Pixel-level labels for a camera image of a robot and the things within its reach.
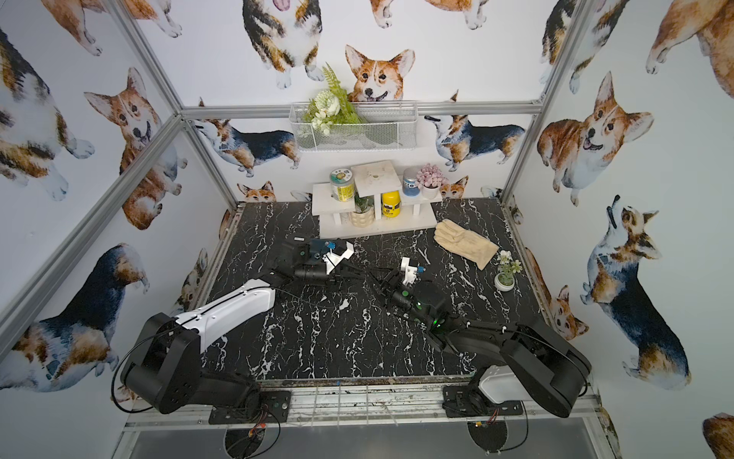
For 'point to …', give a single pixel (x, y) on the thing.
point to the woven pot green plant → (363, 215)
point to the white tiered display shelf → (378, 207)
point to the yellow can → (391, 204)
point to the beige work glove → (464, 242)
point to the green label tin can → (342, 185)
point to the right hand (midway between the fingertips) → (370, 265)
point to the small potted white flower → (507, 268)
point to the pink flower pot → (429, 178)
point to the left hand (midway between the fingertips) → (359, 266)
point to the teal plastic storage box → (319, 248)
